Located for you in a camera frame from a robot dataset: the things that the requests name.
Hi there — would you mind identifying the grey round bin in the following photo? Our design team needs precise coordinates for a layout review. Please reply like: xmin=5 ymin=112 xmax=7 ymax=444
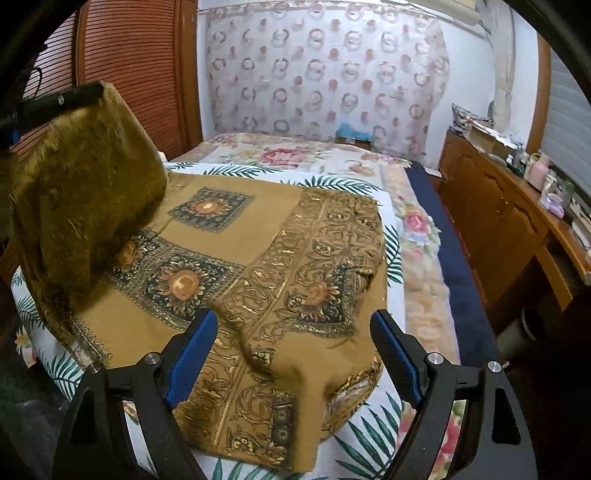
xmin=499 ymin=302 xmax=551 ymax=363

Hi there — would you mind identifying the grey window blind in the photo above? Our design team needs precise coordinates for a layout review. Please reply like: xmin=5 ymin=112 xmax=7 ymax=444
xmin=540 ymin=46 xmax=591 ymax=191

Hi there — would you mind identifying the wooden louvered wardrobe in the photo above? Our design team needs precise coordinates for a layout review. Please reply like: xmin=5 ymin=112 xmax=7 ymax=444
xmin=0 ymin=0 xmax=204 ymax=278

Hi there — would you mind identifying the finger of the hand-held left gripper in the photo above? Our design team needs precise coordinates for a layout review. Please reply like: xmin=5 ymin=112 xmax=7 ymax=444
xmin=0 ymin=121 xmax=22 ymax=149
xmin=9 ymin=82 xmax=105 ymax=121

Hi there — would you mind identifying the purple trinket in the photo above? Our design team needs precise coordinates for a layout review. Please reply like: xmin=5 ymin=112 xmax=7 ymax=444
xmin=539 ymin=191 xmax=567 ymax=219

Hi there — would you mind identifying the navy bed sheet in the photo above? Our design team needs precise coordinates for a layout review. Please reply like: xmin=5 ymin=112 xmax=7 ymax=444
xmin=406 ymin=162 xmax=502 ymax=370

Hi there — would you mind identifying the beige lace curtain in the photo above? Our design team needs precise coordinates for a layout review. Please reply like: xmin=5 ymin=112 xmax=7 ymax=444
xmin=489 ymin=0 xmax=516 ymax=121

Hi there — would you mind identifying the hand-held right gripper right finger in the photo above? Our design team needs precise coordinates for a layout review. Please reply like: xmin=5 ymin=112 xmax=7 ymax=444
xmin=369 ymin=308 xmax=539 ymax=480

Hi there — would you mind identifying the blue fuzzy cloth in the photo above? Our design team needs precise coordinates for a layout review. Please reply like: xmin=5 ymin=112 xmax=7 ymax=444
xmin=337 ymin=122 xmax=373 ymax=141

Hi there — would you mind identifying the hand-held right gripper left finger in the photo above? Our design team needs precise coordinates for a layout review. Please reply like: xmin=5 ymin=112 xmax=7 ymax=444
xmin=52 ymin=308 xmax=220 ymax=480

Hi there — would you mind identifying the patterned cushion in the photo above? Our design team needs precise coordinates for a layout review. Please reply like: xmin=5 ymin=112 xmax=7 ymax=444
xmin=451 ymin=102 xmax=495 ymax=133

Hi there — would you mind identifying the palm leaf printed sheet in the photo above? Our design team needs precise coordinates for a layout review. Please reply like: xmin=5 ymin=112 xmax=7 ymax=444
xmin=9 ymin=161 xmax=467 ymax=480

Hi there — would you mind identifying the open cardboard box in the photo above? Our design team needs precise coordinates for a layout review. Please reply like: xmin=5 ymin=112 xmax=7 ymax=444
xmin=468 ymin=124 xmax=518 ymax=157

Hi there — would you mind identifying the row of books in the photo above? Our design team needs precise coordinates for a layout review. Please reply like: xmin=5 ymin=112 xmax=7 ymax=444
xmin=569 ymin=194 xmax=591 ymax=252

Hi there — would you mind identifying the ring patterned curtain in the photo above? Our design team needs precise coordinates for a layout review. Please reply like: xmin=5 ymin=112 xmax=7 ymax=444
xmin=205 ymin=4 xmax=451 ymax=158

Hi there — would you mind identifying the floral blanket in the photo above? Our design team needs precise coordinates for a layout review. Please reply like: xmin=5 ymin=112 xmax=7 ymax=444
xmin=168 ymin=133 xmax=468 ymax=467

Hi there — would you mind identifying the wooden window frame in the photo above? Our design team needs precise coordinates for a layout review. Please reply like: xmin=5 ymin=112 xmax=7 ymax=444
xmin=526 ymin=32 xmax=553 ymax=156

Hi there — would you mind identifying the brown sunflower patterned garment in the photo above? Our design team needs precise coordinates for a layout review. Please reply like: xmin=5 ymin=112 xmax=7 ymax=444
xmin=0 ymin=82 xmax=389 ymax=472

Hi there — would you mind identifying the long wooden cabinet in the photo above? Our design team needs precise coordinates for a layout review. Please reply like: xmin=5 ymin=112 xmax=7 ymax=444
xmin=436 ymin=129 xmax=591 ymax=334

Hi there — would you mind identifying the pink container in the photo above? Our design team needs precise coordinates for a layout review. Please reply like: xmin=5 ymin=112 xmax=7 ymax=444
xmin=526 ymin=152 xmax=553 ymax=191

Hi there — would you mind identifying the dark cloth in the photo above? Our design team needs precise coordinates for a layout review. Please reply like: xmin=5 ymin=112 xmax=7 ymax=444
xmin=0 ymin=295 xmax=88 ymax=480

